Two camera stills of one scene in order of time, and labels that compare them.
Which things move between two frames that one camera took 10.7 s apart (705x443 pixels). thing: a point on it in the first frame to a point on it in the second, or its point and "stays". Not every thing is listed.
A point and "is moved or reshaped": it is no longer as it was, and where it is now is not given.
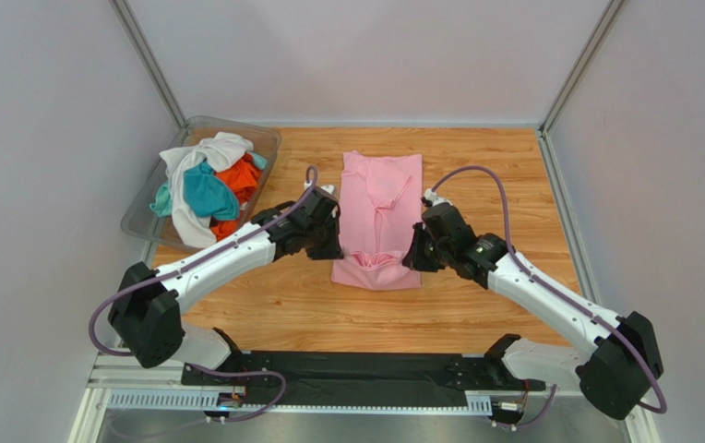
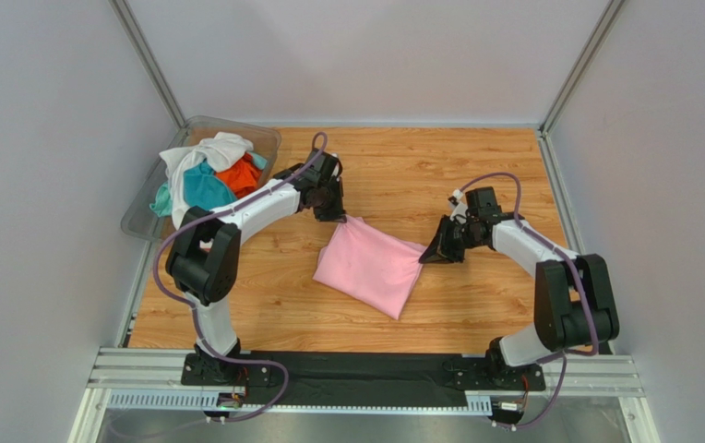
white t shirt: x=191 y=227 stays
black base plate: x=363 y=378 stays
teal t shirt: x=205 y=192 stays
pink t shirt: x=380 y=201 is moved or reshaped
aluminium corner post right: x=581 y=68 stays
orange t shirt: x=239 y=181 stays
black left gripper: x=334 y=249 to x=335 y=213
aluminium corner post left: x=125 y=15 stays
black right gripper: x=422 y=251 to x=451 y=238
